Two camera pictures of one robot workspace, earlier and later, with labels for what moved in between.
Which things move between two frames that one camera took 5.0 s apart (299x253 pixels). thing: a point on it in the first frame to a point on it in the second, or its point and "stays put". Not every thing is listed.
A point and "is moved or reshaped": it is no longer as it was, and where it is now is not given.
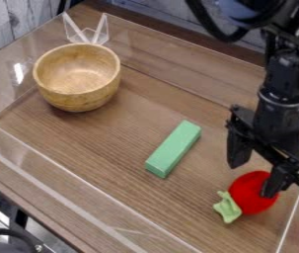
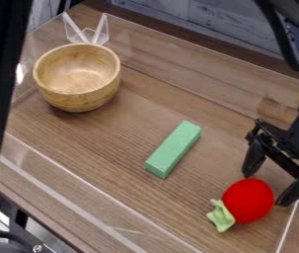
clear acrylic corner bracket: [87, 36] stays put
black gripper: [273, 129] to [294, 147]
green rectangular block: [173, 149] stays put
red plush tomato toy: [244, 199] is moved or reshaped
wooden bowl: [77, 76] stays put
